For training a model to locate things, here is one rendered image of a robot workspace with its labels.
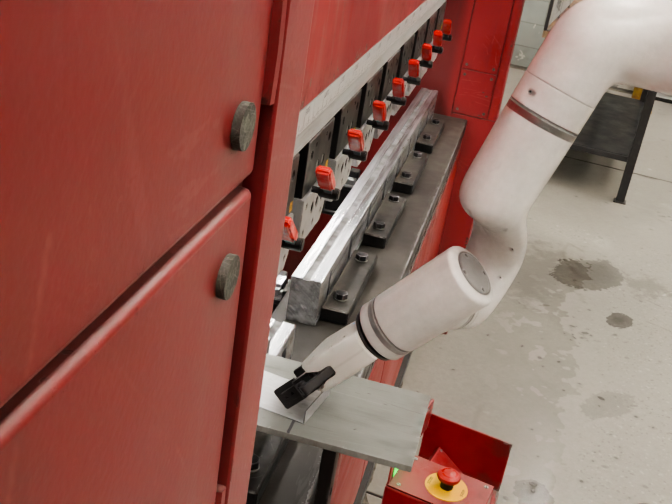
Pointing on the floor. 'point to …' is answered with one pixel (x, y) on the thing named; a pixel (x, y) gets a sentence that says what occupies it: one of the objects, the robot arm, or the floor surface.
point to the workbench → (611, 119)
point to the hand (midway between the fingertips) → (298, 384)
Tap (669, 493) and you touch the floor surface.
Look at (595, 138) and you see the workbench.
